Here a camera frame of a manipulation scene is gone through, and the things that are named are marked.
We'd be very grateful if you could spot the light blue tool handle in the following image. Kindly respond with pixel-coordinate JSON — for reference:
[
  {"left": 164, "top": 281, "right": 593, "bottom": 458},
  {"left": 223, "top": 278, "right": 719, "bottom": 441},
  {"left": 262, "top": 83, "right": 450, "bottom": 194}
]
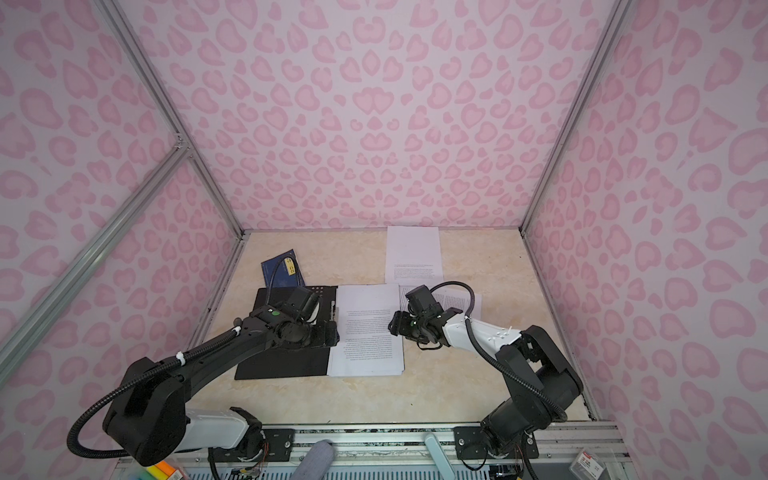
[{"left": 424, "top": 433, "right": 456, "bottom": 480}]

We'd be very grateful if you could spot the red white label box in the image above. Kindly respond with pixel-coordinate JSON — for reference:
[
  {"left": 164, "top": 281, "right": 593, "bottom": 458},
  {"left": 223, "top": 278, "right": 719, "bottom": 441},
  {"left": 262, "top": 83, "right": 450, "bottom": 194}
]
[{"left": 569, "top": 450, "right": 606, "bottom": 480}]

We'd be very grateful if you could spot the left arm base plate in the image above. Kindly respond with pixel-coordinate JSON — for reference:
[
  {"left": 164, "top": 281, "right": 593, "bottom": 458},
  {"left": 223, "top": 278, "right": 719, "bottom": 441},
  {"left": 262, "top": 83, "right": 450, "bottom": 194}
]
[{"left": 212, "top": 428, "right": 296, "bottom": 463}]

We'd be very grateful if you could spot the blue booklet yellow label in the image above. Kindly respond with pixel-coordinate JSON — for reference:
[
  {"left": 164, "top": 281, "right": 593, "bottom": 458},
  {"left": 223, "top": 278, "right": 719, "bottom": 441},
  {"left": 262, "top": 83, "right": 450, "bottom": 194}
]
[{"left": 261, "top": 249, "right": 306, "bottom": 288}]

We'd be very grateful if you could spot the red folder black inside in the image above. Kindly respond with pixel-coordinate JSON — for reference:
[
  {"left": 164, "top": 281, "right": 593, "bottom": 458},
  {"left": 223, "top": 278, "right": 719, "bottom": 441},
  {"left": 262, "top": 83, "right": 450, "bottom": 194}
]
[{"left": 235, "top": 286, "right": 339, "bottom": 381}]

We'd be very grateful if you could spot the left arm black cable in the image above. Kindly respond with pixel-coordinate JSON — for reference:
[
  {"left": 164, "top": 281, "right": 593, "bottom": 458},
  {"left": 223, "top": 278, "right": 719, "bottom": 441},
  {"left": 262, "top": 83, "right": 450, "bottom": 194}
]
[{"left": 265, "top": 257, "right": 295, "bottom": 310}]

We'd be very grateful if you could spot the text paper sheet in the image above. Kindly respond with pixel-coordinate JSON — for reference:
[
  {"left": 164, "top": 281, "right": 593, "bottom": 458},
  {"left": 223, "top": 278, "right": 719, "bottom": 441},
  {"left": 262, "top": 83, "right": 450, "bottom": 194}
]
[{"left": 327, "top": 284, "right": 405, "bottom": 378}]

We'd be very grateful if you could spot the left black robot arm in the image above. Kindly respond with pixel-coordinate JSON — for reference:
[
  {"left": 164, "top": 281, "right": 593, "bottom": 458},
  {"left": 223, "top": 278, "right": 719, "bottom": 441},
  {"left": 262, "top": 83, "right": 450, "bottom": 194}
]
[{"left": 66, "top": 287, "right": 339, "bottom": 466}]

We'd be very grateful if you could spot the grey foam roller handle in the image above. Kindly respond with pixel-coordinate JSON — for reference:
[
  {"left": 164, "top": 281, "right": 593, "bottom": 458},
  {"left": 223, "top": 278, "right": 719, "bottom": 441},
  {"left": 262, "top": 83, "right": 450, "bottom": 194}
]
[{"left": 290, "top": 440, "right": 336, "bottom": 480}]

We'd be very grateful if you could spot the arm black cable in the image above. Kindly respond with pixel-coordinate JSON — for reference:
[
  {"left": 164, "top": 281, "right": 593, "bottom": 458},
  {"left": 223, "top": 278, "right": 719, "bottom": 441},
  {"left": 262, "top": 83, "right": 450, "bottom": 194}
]
[
  {"left": 265, "top": 257, "right": 295, "bottom": 310},
  {"left": 428, "top": 280, "right": 568, "bottom": 421}
]

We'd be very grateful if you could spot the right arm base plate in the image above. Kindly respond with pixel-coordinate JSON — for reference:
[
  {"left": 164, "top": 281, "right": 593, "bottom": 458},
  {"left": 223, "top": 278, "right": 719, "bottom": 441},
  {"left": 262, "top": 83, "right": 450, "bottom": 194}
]
[{"left": 452, "top": 425, "right": 539, "bottom": 461}]

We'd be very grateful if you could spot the highlighter pens box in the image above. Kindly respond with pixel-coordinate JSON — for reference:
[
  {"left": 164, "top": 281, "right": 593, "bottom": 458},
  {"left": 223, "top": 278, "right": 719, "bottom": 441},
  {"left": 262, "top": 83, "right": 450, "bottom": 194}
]
[{"left": 124, "top": 461, "right": 188, "bottom": 480}]

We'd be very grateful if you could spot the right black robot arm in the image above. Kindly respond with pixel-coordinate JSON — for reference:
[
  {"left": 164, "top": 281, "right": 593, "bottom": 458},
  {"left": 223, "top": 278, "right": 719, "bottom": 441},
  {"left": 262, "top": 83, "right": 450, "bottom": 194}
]
[{"left": 388, "top": 281, "right": 584, "bottom": 458}]

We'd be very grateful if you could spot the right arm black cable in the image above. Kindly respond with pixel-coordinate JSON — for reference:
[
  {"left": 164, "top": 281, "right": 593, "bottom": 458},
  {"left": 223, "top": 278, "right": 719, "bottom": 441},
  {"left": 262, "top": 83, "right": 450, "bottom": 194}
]
[{"left": 428, "top": 280, "right": 568, "bottom": 421}]

